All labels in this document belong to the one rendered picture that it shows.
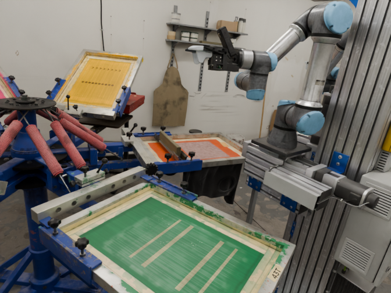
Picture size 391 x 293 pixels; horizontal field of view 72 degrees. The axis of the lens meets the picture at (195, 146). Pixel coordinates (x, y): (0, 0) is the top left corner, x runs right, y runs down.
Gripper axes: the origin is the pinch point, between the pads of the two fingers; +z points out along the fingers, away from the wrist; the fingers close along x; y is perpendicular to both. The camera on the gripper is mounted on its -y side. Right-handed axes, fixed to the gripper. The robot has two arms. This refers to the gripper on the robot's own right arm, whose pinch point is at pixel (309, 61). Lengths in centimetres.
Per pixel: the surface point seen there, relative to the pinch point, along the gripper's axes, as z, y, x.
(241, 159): -41, 63, -61
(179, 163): -52, 59, -107
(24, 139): -46, 46, -192
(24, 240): -1, 161, -224
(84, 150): -37, 57, -164
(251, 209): -24, 123, -34
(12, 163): -57, 54, -195
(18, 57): 152, 37, -257
